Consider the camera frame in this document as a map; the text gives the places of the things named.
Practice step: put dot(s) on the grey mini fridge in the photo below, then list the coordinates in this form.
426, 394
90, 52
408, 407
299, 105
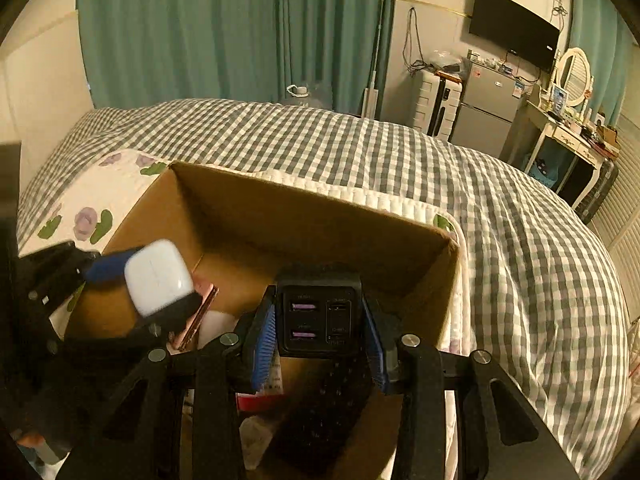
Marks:
488, 106

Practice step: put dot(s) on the black wall television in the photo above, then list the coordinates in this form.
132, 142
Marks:
516, 29

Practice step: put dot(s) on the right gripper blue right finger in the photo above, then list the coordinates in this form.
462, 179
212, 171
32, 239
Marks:
500, 435

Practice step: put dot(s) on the green curtain right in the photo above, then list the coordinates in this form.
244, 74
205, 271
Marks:
606, 30

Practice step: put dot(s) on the white floral quilt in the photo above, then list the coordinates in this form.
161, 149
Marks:
91, 209

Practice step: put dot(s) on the dark checkered suitcase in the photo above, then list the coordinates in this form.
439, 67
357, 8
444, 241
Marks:
588, 207

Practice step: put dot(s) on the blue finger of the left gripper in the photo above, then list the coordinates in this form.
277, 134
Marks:
172, 318
109, 267

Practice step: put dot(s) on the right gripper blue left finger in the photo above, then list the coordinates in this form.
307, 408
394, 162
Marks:
137, 432

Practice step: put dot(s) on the orange gloved hand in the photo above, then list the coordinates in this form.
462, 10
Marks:
31, 439

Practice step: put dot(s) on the white louvered wardrobe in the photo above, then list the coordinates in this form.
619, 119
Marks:
617, 220

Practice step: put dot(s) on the white bottle with red cap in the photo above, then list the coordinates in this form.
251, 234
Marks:
261, 414

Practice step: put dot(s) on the oval white vanity mirror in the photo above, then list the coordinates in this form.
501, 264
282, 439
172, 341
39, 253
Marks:
572, 73

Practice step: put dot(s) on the light blue earbuds case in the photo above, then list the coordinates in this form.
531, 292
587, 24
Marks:
157, 276

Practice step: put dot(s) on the brown cardboard box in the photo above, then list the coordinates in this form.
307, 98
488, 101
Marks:
240, 231

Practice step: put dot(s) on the red rose patterned case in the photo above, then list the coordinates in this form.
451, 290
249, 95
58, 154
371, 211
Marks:
208, 292

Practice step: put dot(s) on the green curtain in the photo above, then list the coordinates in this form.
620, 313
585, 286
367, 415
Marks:
606, 30
141, 52

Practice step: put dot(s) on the black remote control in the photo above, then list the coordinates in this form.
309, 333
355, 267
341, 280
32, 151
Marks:
314, 432

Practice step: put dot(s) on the black charger cube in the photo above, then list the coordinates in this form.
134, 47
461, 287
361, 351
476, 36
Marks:
318, 310

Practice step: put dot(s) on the grey checkered bed cover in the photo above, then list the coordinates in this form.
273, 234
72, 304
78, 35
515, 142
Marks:
545, 298

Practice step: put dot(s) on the water jug with white cap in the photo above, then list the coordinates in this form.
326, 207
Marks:
297, 92

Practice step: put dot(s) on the green curtain left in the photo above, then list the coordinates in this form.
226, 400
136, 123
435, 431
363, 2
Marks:
141, 52

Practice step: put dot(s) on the white dressing table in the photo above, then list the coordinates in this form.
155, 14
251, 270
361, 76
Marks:
577, 165

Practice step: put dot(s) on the white plastic bottle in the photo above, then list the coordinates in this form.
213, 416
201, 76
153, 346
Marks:
214, 324

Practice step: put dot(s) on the white suitcase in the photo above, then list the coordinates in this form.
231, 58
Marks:
435, 101

